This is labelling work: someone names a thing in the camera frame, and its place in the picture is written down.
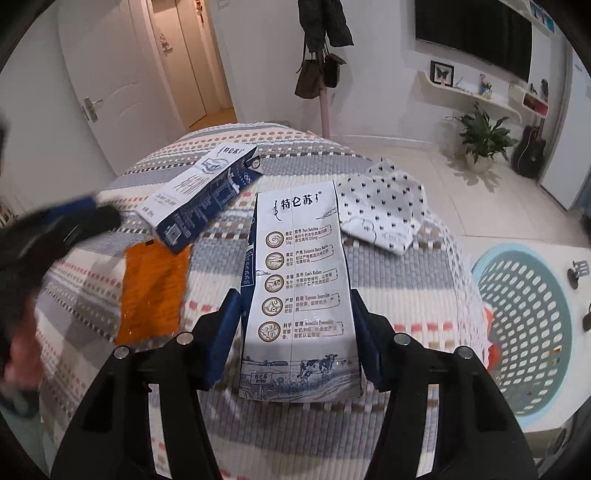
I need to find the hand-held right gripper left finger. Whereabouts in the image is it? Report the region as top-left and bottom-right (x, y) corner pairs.
(50, 290), (243, 480)

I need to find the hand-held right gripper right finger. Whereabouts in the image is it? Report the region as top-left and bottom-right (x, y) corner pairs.
(350, 288), (539, 480)

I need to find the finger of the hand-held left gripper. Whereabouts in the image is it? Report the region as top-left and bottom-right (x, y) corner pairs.
(23, 194), (122, 243)

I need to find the orange plastic packet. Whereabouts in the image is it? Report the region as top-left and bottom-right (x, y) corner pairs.
(113, 239), (193, 348)

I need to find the white blue milk carton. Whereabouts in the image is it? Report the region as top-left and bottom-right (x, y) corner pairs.
(239, 180), (364, 400)
(136, 143), (264, 255)

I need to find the light blue perforated plastic basket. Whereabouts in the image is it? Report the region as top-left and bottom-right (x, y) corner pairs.
(471, 243), (588, 433)

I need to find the person's left hand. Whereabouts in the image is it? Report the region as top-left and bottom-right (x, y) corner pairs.
(0, 295), (45, 387)

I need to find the polka dot white cloth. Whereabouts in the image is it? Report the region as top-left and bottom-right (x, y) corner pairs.
(334, 156), (428, 256)

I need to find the hallway door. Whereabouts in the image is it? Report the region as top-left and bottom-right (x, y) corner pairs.
(151, 0), (209, 126)

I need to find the black phone stand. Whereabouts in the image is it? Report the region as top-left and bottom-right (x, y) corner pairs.
(566, 259), (590, 291)

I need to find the pink coat rack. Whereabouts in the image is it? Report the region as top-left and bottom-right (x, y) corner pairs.
(318, 85), (334, 140)

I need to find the green potted plant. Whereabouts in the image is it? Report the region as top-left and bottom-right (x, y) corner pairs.
(445, 103), (519, 174)

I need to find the black acoustic guitar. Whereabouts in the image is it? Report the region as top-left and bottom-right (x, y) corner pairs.
(512, 114), (548, 179)

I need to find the brown handbag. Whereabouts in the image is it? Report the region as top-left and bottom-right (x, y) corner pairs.
(294, 46), (327, 100)

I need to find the black handbag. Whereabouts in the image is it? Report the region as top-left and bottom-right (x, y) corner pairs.
(322, 52), (347, 89)

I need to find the framed butterfly picture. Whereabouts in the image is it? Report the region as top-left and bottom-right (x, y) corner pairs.
(430, 59), (456, 88)

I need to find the white rounded pod shelf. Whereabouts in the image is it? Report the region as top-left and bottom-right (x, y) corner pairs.
(507, 82), (550, 117)

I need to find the black jacket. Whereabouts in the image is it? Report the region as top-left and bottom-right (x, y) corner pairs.
(297, 0), (354, 52)

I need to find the blue lined box shelf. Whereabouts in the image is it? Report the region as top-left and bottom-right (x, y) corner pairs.
(536, 9), (558, 36)

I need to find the white door with handle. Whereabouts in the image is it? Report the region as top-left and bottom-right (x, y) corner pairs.
(57, 0), (186, 177)

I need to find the low curved white wall shelf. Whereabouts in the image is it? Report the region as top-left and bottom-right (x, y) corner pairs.
(419, 71), (523, 124)

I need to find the black wall television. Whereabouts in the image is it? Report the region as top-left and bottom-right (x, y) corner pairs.
(414, 0), (534, 84)

